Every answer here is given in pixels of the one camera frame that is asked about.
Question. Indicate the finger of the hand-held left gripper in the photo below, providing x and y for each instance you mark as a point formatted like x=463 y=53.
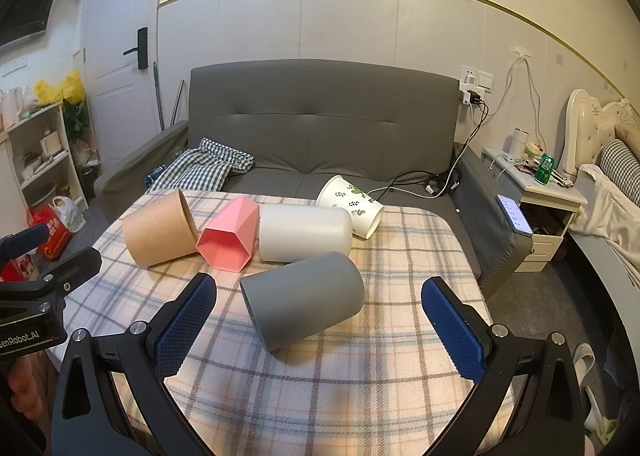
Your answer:
x=22 y=241
x=75 y=263

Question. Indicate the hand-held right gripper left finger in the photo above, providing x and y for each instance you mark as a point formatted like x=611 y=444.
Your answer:
x=187 y=326

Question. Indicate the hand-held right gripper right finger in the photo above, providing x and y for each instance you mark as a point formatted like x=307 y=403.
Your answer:
x=452 y=331

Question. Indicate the grey cup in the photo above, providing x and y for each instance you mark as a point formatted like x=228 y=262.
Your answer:
x=305 y=301

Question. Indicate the brown paper cup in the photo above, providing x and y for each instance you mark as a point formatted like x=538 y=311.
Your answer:
x=157 y=231

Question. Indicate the pink hexagonal cup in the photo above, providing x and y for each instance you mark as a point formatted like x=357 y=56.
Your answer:
x=227 y=236

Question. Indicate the plain white cup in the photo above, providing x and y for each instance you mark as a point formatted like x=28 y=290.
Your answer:
x=300 y=233

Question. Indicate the white leaf-print cup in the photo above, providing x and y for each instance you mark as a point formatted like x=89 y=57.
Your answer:
x=345 y=201

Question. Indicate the person's left hand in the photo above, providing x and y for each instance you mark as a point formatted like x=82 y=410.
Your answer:
x=27 y=386

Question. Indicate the red bag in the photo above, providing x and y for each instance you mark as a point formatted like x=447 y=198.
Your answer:
x=55 y=236

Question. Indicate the white plastic bag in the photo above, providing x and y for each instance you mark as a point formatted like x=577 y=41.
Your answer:
x=70 y=213

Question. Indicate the plaid tablecloth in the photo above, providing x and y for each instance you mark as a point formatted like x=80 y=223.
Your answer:
x=400 y=256

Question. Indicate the white storage shelf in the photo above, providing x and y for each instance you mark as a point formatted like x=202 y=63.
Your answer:
x=62 y=136

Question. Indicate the smartphone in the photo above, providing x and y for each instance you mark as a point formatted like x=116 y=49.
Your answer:
x=514 y=215

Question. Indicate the green plant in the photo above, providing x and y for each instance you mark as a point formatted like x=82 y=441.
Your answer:
x=76 y=121

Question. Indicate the white kettle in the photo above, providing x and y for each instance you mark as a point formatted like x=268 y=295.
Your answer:
x=11 y=108

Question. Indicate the white slipper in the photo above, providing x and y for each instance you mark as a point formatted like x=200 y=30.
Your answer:
x=584 y=361
x=600 y=418

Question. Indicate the white nightstand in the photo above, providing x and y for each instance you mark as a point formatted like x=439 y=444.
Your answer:
x=550 y=216

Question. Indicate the green checked cloth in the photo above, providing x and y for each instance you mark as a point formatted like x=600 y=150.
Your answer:
x=200 y=171

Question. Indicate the white door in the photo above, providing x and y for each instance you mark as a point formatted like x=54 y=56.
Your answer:
x=115 y=111

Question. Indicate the yellow plastic bag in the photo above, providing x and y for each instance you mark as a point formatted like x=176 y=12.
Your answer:
x=70 y=88

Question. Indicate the green drink can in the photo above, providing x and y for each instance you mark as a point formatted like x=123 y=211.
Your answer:
x=545 y=170

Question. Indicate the metal pole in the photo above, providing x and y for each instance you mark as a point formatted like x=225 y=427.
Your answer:
x=177 y=103

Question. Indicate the white bed blanket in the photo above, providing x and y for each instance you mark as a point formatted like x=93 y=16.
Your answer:
x=605 y=206

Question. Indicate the white tumbler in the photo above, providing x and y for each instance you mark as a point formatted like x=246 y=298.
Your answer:
x=519 y=143

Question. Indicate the checked pillow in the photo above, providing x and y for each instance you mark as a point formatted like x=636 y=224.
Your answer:
x=620 y=161

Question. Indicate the grey sofa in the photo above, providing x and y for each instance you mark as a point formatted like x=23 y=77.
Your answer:
x=325 y=126

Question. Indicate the cream bed headboard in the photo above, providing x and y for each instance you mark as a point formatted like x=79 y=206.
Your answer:
x=582 y=126

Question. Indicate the wall socket with chargers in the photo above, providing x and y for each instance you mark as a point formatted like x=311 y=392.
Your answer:
x=472 y=83

